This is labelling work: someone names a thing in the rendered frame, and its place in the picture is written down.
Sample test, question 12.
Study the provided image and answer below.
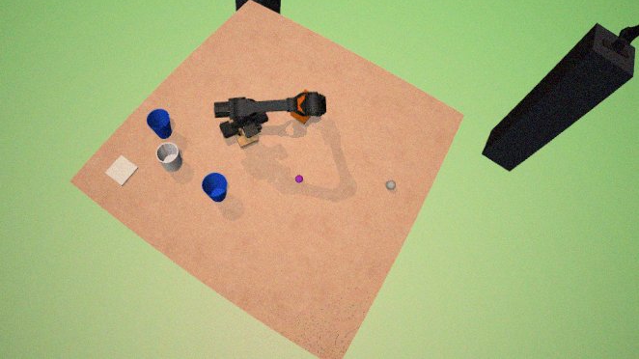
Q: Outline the blue cup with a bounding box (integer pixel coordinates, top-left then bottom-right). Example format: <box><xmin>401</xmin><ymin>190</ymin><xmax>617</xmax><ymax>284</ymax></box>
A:
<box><xmin>147</xmin><ymin>109</ymin><xmax>172</xmax><ymax>139</ymax></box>
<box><xmin>202</xmin><ymin>173</ymin><xmax>228</xmax><ymax>202</ymax></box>

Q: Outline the beige flat square tile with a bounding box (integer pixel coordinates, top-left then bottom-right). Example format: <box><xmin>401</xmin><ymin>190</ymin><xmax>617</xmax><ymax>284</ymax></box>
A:
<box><xmin>106</xmin><ymin>155</ymin><xmax>138</xmax><ymax>186</ymax></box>

